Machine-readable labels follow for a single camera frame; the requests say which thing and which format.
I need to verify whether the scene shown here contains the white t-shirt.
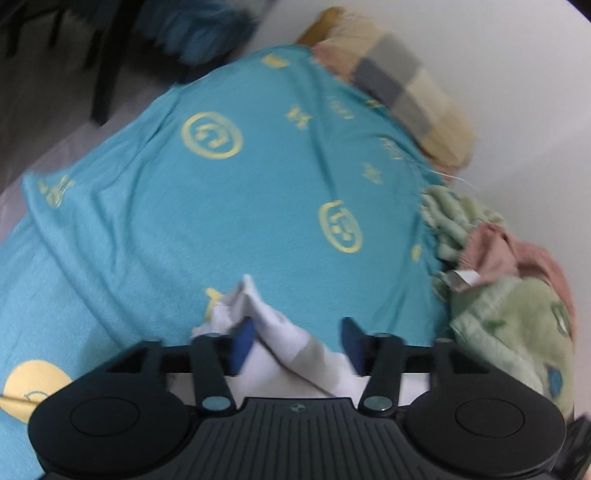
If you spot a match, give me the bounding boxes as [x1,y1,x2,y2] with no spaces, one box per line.
[166,274,437,408]

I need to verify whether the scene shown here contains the wide blue covered chair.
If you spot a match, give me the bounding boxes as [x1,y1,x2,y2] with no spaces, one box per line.
[139,0,280,84]

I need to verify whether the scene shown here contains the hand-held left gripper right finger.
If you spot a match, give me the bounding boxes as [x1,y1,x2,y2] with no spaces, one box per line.
[340,318,492,417]

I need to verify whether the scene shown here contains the brown bed headboard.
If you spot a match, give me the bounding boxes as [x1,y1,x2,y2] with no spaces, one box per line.
[295,7,352,47]

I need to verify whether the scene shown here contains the pink fleece blanket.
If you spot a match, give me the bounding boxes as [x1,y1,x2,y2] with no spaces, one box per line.
[459,222,577,328]

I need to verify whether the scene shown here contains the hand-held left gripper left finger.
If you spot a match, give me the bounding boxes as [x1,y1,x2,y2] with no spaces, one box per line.
[105,318,256,419]

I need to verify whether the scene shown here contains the white charging cable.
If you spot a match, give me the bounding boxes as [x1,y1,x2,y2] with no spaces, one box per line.
[431,170,482,191]

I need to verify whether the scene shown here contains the plaid pillow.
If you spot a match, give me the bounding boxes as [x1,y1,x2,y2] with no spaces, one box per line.
[307,18,477,171]

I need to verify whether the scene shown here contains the white table with black legs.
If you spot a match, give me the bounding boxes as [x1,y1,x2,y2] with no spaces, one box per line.
[0,0,141,126]

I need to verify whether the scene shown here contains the green fleece blanket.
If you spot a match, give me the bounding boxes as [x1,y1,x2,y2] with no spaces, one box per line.
[419,185,577,416]

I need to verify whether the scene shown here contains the teal printed bed sheet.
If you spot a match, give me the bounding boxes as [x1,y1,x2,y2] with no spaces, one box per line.
[0,44,451,480]

